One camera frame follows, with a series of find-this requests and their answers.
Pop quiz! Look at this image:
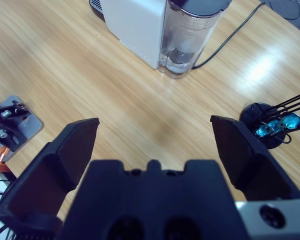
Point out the clear water tank black lid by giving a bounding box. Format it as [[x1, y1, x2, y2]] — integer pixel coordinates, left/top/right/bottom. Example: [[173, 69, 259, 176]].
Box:
[[157, 0, 232, 80]]

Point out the black floor cable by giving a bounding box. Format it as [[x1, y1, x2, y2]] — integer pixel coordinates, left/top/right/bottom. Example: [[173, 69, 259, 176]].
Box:
[[281, 0, 300, 20]]

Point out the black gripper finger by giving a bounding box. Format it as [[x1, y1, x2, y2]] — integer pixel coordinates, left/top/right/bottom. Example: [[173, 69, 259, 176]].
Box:
[[209, 115, 300, 201], [0, 117, 100, 240]]

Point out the black power cable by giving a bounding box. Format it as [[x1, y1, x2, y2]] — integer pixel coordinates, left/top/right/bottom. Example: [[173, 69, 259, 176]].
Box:
[[191, 1, 267, 70]]

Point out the black capsule holder with rods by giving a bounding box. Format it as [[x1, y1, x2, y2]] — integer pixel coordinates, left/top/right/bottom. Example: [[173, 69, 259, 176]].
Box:
[[239, 90, 300, 150]]

